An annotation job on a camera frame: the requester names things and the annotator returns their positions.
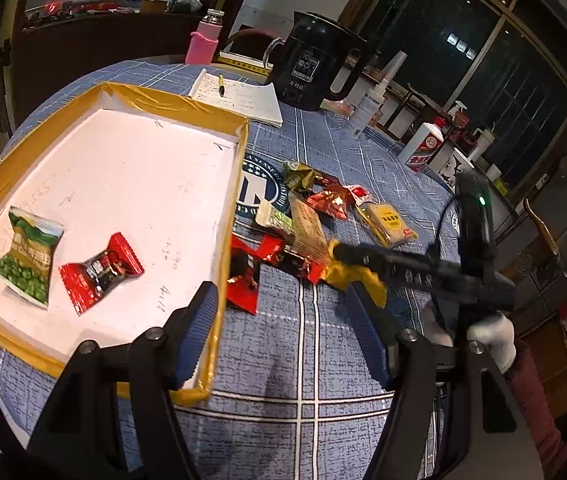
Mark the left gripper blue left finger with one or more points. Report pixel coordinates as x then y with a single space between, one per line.
186 332

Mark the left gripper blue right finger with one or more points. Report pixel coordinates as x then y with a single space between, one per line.
376 331

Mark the small red candy packet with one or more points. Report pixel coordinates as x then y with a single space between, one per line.
243 278

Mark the large yellow cracker pack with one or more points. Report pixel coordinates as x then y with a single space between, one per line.
387 227

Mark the red black candy packet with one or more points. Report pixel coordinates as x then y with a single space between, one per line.
88 282

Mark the gold brown biscuit pack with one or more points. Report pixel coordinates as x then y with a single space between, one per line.
311 243

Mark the red chocolate bar wrapper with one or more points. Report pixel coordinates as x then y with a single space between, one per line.
273 250

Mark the white red sachet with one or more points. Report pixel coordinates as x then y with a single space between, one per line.
360 195

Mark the small pale green packet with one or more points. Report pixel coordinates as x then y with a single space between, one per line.
271 218

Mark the gold green foil snack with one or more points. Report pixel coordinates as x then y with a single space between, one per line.
301 178

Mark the green pea snack packet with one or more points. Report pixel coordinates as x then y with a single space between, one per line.
27 266

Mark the dark red foil snack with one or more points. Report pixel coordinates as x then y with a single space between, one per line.
333 200

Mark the dark red sleeved forearm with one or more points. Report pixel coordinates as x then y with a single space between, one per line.
529 392

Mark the white gloved right hand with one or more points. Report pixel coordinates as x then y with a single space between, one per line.
495 332

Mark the wooden chair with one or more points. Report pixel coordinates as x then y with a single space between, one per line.
541 259

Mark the blue plaid tablecloth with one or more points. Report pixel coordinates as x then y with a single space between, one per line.
292 397

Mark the white red liquor bottle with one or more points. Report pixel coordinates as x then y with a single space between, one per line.
422 146

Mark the gold cardboard tray box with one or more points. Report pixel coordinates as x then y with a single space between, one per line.
162 170

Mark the white tumbler on sill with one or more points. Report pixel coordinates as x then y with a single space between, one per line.
484 138

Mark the white spray bottle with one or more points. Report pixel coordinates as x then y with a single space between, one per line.
373 98

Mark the open white notebook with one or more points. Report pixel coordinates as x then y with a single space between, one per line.
259 103

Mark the black yellow pen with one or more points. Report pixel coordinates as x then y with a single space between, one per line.
221 86

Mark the black electric kettle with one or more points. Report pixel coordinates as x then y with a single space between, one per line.
312 57

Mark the pink sleeved water bottle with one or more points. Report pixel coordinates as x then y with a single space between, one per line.
204 40

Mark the dark wooden sideboard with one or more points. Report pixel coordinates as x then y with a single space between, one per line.
45 59

